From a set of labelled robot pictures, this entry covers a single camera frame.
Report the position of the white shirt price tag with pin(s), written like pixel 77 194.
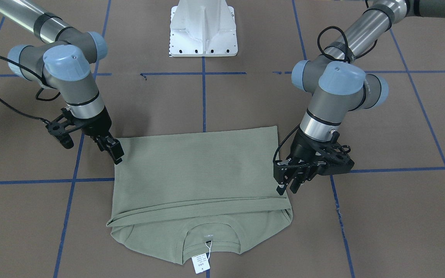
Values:
pixel 201 263

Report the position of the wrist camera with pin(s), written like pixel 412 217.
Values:
pixel 61 127
pixel 334 159

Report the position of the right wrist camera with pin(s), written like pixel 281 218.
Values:
pixel 61 127

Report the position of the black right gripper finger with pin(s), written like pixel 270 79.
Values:
pixel 102 144
pixel 115 150

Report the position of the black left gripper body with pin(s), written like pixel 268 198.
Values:
pixel 302 149

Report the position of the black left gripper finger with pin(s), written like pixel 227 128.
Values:
pixel 298 180
pixel 282 185

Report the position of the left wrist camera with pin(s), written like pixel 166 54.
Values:
pixel 334 159

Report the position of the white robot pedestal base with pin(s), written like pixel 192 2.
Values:
pixel 202 28

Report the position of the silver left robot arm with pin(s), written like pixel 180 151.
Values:
pixel 337 87

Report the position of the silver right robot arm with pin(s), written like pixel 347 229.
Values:
pixel 63 64

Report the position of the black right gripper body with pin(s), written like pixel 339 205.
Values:
pixel 98 124

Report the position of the green long-sleeve shirt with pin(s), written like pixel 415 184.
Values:
pixel 180 195

